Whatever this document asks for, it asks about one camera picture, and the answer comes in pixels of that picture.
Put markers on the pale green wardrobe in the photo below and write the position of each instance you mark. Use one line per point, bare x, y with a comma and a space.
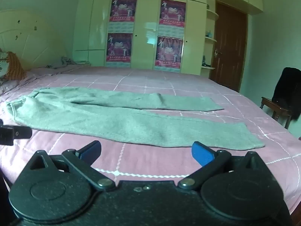
145, 23

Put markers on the grey pants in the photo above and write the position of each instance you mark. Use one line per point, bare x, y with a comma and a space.
112, 120

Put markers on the crumpled grey clothes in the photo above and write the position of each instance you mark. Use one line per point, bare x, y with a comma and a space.
63, 62

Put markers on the pink wall poster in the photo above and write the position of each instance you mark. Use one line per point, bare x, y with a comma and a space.
118, 48
168, 51
172, 13
123, 10

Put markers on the rounded corner shelves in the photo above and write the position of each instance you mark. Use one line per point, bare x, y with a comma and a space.
210, 37

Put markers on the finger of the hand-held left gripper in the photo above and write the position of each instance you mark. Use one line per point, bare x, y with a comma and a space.
14, 131

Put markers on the bed with pink checked sheet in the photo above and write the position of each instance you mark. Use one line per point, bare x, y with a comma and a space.
150, 89

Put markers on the orange patterned pillow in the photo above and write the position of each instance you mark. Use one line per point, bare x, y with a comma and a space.
14, 66

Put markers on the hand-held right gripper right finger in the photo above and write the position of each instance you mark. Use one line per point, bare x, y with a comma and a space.
202, 153

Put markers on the wooden chair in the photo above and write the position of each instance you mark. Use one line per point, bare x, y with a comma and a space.
274, 109

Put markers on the brown wooden door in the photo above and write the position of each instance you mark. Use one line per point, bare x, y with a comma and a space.
229, 47

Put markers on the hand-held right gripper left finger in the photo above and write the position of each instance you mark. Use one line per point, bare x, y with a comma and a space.
90, 149

